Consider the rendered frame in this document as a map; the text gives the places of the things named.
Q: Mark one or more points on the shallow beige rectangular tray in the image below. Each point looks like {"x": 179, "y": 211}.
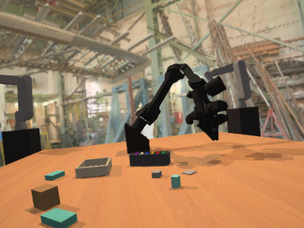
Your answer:
{"x": 93, "y": 167}

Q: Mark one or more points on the brown cube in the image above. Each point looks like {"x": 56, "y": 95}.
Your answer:
{"x": 45, "y": 196}

